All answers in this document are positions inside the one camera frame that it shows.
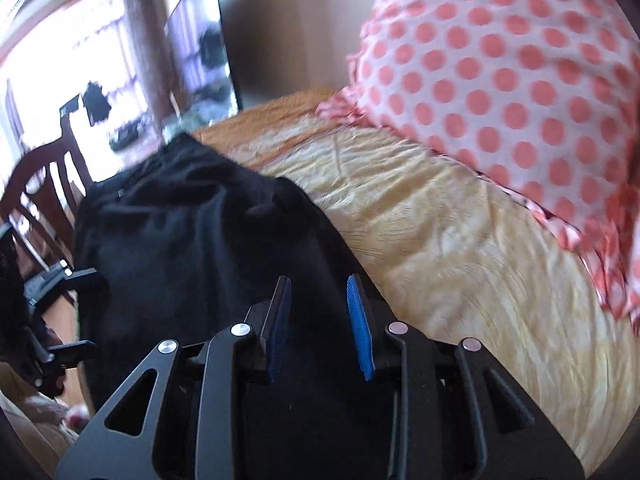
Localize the wooden chair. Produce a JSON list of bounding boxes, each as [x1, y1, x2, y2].
[[0, 119, 96, 281]]

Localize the flat screen television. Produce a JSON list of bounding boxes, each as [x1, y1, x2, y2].
[[165, 0, 242, 121]]

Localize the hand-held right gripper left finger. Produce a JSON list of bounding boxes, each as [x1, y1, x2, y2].
[[54, 275, 293, 480]]

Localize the pink polka dot pillow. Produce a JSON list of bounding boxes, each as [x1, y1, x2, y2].
[[317, 0, 640, 331]]

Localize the black pants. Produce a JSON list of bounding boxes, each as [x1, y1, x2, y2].
[[73, 133, 401, 480]]

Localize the yellow bed blanket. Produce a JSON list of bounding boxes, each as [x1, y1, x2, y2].
[[192, 89, 640, 476]]

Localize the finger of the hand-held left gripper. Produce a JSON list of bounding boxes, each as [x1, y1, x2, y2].
[[24, 260, 107, 306], [42, 340, 99, 367]]

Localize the brown curtain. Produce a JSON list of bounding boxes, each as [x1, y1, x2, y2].
[[122, 0, 177, 141]]

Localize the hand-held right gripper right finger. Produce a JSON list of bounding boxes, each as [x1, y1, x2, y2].
[[347, 274, 586, 480]]

